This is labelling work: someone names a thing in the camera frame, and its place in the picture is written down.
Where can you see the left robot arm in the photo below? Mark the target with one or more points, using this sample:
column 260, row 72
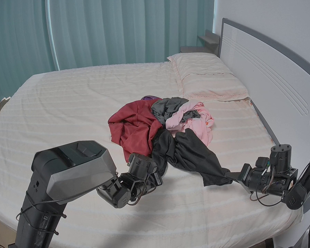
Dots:
column 75, row 169

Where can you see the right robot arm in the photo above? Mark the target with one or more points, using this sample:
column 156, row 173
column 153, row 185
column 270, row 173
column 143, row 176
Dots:
column 281, row 156

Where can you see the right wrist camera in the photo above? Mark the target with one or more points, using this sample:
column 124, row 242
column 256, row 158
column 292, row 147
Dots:
column 261, row 163

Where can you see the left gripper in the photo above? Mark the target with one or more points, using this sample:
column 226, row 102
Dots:
column 155, row 182

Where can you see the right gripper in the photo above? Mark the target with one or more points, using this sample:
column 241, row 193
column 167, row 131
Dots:
column 255, row 181

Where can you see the cream pillow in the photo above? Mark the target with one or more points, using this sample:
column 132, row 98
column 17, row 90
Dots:
column 209, row 74

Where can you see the blue-green curtain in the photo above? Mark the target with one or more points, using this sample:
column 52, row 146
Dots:
column 131, row 22
column 15, row 35

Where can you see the bed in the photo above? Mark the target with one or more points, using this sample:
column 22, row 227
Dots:
column 67, row 99

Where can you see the black garment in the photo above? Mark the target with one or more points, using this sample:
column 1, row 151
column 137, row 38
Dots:
column 196, row 156

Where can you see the pile of clothes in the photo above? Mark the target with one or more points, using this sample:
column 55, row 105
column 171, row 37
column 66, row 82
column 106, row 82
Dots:
column 134, row 123

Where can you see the grey bedside table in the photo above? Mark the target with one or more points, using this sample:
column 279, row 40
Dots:
column 209, row 39

